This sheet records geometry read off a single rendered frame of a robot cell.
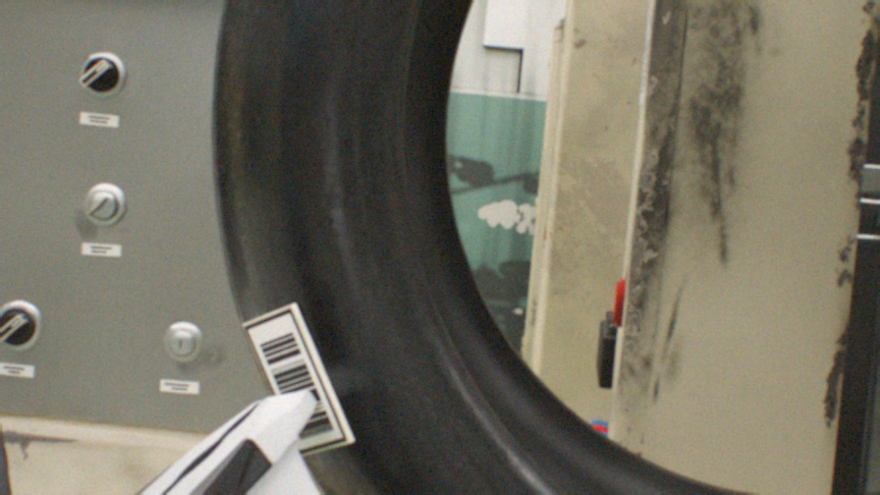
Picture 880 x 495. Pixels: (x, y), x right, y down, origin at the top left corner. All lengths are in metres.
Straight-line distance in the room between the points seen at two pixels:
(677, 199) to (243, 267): 0.39
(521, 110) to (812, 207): 8.69
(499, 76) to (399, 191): 9.12
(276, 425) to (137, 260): 0.80
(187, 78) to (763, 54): 0.55
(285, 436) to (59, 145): 0.82
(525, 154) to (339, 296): 9.05
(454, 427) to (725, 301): 0.40
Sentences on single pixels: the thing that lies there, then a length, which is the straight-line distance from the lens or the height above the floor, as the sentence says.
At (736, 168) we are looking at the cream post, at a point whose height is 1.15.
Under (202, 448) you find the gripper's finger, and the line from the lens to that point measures 0.79.
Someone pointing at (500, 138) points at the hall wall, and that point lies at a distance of 9.82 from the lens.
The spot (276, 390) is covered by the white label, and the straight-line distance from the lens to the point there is 0.82.
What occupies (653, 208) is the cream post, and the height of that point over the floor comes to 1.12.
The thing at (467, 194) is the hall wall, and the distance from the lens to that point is 9.80.
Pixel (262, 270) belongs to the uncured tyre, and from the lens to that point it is 0.81.
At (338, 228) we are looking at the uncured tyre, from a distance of 0.78.
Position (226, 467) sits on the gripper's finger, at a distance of 0.74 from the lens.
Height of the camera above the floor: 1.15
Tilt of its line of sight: 3 degrees down
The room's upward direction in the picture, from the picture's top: 5 degrees clockwise
